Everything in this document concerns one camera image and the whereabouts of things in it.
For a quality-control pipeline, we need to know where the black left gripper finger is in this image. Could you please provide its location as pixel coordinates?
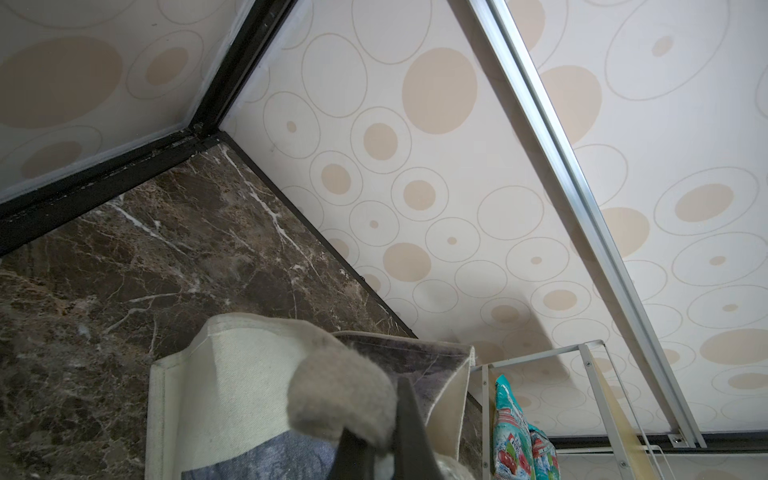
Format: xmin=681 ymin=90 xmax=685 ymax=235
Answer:
xmin=393 ymin=378 xmax=443 ymax=480

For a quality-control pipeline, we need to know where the white canvas grocery bag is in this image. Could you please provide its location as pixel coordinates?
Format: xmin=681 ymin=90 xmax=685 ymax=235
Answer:
xmin=145 ymin=313 xmax=474 ymax=479

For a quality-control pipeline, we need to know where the red green candy bag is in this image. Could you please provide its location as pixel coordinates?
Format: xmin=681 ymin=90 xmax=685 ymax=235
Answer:
xmin=492 ymin=375 xmax=535 ymax=480

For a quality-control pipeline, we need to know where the green Fox's candy bag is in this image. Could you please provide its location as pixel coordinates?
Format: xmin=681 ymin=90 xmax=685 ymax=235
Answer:
xmin=529 ymin=424 xmax=561 ymax=480

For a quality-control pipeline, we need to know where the white wooden two-tier shelf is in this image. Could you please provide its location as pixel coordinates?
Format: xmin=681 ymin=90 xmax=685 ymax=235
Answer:
xmin=470 ymin=340 xmax=676 ymax=479

